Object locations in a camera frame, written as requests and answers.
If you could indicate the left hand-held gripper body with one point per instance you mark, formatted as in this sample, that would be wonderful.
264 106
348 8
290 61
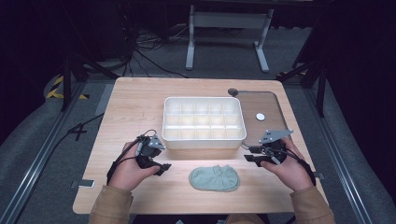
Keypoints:
146 151

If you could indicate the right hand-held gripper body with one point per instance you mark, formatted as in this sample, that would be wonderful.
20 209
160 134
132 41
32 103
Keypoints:
275 146

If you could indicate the person's left hand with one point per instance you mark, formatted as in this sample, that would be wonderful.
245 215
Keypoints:
129 174

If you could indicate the person's right hand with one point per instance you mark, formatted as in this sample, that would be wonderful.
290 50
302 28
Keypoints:
292 174

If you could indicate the small white round disc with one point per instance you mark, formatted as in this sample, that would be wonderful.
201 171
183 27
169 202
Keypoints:
260 116

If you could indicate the folded pale green socks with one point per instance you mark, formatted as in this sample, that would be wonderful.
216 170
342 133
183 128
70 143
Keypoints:
214 179

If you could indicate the white divided storage box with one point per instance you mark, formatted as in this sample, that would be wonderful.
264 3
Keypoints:
204 141

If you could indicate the person's lap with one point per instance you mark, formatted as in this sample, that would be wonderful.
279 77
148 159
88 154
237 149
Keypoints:
246 219

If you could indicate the dark round table knob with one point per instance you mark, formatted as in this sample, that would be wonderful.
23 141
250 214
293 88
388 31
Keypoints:
232 91

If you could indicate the black metal stand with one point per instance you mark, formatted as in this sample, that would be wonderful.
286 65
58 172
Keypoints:
321 90
66 84

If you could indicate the yellow black floor tape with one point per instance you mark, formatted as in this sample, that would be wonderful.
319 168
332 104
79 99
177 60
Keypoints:
57 82

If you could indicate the white metal stand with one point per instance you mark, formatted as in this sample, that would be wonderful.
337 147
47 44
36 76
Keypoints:
229 20

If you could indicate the metal table bracket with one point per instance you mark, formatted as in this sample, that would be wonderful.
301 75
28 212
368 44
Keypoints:
319 175
82 184

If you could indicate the metal floor rail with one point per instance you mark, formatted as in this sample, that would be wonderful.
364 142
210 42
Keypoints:
339 161
37 161

